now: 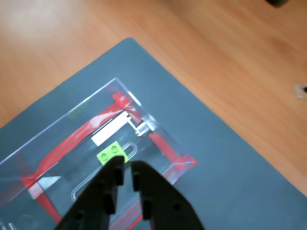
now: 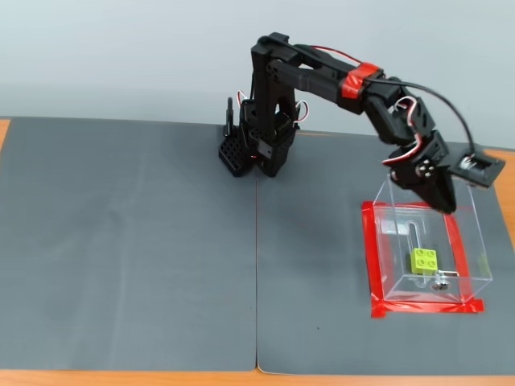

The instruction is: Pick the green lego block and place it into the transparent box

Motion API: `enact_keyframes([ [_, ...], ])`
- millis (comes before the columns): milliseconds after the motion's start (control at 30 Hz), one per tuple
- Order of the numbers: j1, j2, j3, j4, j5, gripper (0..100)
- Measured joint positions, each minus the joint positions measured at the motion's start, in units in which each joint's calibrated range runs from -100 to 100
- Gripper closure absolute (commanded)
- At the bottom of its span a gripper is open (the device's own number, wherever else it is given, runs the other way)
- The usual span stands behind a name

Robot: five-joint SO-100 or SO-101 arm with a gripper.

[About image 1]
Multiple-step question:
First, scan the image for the grey table mat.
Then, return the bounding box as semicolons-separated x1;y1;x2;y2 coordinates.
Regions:
0;36;307;230

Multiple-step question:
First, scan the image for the red tape strip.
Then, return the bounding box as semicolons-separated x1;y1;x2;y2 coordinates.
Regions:
112;92;199;166
23;176;62;225
21;107;135;185
109;212;144;230

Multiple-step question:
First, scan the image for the white label sticker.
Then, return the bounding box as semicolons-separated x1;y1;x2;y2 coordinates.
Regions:
91;112;132;146

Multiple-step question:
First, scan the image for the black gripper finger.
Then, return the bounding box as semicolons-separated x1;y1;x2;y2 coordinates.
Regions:
130;160;205;230
55;155;125;230

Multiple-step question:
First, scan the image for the metal box lock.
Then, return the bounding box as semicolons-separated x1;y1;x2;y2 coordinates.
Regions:
133;115;157;138

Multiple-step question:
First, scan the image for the transparent acrylic box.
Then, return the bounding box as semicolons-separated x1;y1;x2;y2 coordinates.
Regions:
0;77;199;230

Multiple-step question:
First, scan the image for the green lego block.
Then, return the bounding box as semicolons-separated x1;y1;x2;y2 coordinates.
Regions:
96;141;131;165

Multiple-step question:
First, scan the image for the black round object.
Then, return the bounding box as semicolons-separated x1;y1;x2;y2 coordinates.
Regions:
267;0;289;7

